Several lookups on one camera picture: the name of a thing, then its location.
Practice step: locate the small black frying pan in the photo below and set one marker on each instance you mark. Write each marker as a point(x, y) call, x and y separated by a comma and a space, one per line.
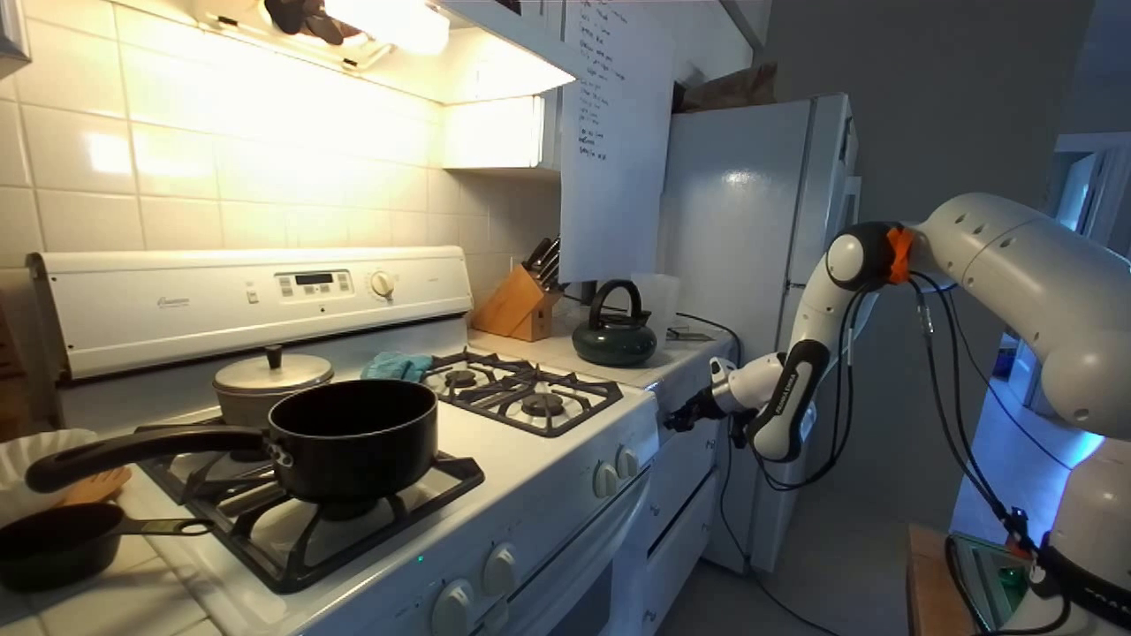
point(57, 546)

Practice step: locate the wooden spatula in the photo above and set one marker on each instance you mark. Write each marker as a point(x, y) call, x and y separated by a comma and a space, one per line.
point(100, 484)

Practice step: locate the wooden table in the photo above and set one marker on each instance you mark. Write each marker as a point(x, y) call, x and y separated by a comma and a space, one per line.
point(930, 589)

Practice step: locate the dark green kettle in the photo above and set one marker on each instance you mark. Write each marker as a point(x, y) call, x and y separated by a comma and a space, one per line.
point(614, 340)

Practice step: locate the white plate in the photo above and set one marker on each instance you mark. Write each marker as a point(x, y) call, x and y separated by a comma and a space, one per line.
point(38, 462)

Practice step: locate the black saucepan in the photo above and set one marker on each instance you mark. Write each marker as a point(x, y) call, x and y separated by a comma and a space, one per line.
point(355, 443)

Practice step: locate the white stove knob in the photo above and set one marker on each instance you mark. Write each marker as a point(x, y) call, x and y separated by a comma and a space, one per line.
point(455, 609)
point(605, 479)
point(499, 572)
point(628, 462)

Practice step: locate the teal cloth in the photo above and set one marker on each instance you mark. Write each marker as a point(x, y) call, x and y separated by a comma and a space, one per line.
point(394, 368)

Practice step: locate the green striped board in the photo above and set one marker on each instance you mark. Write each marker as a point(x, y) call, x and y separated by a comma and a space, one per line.
point(985, 577)

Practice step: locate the kitchen knife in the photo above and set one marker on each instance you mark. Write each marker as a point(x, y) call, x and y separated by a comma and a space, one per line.
point(554, 274)
point(539, 255)

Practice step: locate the white range hood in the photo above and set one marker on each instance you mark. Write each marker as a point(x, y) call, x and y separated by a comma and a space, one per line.
point(496, 64)

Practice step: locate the small white wall box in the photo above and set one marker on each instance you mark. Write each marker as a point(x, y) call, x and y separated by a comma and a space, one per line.
point(496, 133)

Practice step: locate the white refrigerator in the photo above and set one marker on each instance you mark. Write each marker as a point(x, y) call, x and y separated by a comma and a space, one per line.
point(728, 234)

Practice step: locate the white gas stove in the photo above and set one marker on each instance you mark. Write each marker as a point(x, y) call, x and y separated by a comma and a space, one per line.
point(178, 304)

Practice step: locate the wooden knife block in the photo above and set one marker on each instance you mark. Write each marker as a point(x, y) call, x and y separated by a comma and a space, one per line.
point(515, 310)

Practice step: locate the silver lidded pot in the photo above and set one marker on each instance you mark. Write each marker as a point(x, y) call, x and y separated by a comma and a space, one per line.
point(265, 384)

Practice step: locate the black burner grate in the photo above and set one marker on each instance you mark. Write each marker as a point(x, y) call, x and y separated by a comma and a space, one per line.
point(270, 552)
point(533, 409)

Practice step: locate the brown cardboard box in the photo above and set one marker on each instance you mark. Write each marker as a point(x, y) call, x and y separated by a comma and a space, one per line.
point(726, 91)

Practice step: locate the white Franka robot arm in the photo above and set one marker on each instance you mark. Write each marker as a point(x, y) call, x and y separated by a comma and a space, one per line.
point(1026, 284)

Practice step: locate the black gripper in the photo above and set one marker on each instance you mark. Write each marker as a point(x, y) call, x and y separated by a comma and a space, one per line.
point(711, 409)

